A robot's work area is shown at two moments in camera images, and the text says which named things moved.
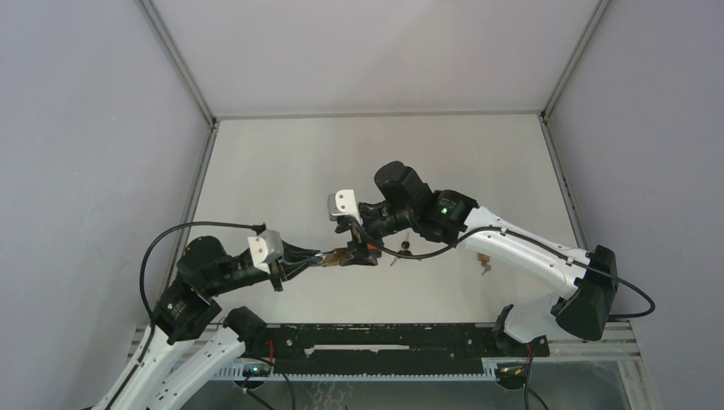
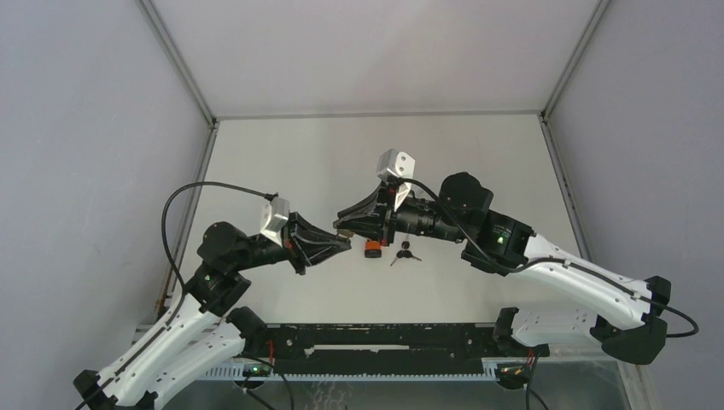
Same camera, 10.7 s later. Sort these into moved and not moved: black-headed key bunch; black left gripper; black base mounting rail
Moved: black left gripper
Not moved: black base mounting rail; black-headed key bunch
